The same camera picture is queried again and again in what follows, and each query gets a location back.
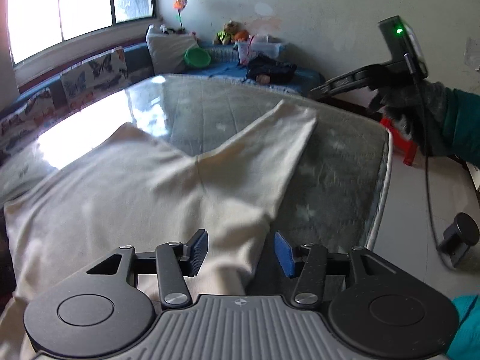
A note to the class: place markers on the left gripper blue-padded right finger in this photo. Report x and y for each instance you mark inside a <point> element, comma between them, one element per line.
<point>306,265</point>

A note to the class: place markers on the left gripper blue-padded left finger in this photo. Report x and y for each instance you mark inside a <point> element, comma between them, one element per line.
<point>175,261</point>

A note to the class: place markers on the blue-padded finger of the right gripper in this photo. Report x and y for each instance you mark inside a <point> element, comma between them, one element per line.
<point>344,83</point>

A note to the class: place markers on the cream knit garment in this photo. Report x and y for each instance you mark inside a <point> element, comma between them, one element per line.
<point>135,189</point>

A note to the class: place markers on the teal left sleeve forearm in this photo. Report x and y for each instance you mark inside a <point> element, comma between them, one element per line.
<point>466,343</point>

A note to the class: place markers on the teal right sleeve forearm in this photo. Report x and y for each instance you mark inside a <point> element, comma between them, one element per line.
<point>462,125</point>

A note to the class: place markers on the right gloved hand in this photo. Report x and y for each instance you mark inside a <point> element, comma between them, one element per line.
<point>422,111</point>

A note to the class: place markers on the dark clothing pile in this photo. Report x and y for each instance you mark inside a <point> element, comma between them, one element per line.
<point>267,71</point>

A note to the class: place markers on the clear plastic storage box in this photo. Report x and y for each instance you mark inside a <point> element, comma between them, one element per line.
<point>248,50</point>

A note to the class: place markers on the red plastic stool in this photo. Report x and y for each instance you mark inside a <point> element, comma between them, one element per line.
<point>407,147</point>

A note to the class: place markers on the orange plush toy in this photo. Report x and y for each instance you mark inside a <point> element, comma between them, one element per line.
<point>241,36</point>

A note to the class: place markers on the blue sofa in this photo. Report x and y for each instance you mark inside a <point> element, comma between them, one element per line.
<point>224,63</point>

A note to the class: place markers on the plush toy with green vest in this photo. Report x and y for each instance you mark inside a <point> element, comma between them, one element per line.
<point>226,36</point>

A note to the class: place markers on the green plastic bowl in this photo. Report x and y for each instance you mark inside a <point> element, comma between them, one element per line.
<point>197,58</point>

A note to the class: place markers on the black round device on floor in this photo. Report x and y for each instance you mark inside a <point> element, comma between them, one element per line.
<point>459,237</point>

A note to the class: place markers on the plain grey pillow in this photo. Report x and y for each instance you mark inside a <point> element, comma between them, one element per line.
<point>167,50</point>

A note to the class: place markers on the right butterfly cushion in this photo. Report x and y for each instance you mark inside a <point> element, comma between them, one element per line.
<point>95,78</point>

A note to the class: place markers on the butterfly cushion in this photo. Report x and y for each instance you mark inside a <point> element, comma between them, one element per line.
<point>95,78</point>
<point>34,115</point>

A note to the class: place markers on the left butterfly cushion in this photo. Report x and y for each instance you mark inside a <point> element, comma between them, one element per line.
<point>34,115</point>

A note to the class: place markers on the window with frame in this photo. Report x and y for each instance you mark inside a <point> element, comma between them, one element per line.
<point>36,25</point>

